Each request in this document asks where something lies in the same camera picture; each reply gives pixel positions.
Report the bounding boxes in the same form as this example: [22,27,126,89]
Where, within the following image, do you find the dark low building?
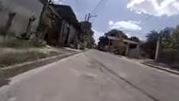
[42,1,87,50]

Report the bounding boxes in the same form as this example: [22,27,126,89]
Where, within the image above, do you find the dry grass verge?
[0,37,86,89]

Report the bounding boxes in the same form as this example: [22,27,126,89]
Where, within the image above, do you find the concrete sidewalk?
[139,58,179,80]

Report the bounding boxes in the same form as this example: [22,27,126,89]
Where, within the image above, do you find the scrubby plants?
[0,0,57,54]

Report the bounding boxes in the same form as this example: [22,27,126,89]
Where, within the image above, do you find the utility pole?
[79,11,99,51]

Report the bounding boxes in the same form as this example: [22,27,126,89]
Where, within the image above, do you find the building with pale beam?
[96,27,144,59]

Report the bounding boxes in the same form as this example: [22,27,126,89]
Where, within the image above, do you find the green trees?
[141,23,179,65]

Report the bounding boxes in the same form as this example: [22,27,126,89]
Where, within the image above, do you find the grey concrete road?
[0,36,179,101]

